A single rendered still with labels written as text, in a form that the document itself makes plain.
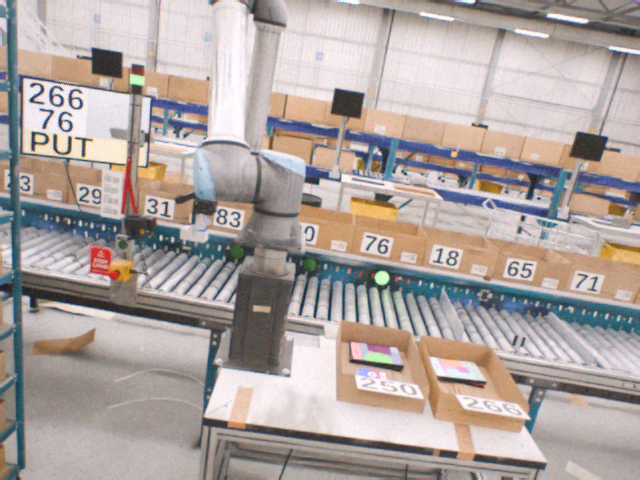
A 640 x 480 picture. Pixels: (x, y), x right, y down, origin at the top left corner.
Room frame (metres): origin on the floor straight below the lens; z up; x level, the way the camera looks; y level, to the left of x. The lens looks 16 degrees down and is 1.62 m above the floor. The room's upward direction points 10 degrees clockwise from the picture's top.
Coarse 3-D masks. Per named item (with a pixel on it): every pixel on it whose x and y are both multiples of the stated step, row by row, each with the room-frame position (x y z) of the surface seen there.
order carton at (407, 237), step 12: (360, 216) 2.67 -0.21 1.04; (360, 228) 2.38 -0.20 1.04; (372, 228) 2.67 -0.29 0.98; (384, 228) 2.67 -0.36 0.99; (396, 228) 2.67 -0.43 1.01; (408, 228) 2.67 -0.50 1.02; (420, 228) 2.60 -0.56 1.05; (360, 240) 2.38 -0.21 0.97; (396, 240) 2.38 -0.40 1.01; (408, 240) 2.38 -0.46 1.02; (420, 240) 2.38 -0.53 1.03; (360, 252) 2.38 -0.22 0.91; (396, 252) 2.38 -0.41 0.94; (408, 252) 2.38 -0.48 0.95; (420, 252) 2.38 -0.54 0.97; (408, 264) 2.38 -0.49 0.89; (420, 264) 2.38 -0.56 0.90
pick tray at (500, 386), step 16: (432, 336) 1.62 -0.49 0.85; (432, 352) 1.62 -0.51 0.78; (448, 352) 1.62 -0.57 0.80; (464, 352) 1.62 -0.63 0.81; (480, 352) 1.62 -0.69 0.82; (432, 368) 1.38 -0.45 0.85; (480, 368) 1.60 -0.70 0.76; (496, 368) 1.52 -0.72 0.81; (432, 384) 1.34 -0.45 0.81; (448, 384) 1.44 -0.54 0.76; (496, 384) 1.48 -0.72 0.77; (512, 384) 1.38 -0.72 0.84; (432, 400) 1.30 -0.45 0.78; (448, 400) 1.24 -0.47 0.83; (496, 400) 1.39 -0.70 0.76; (512, 400) 1.35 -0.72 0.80; (448, 416) 1.24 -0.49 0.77; (464, 416) 1.24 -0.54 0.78; (480, 416) 1.24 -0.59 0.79; (496, 416) 1.24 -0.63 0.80
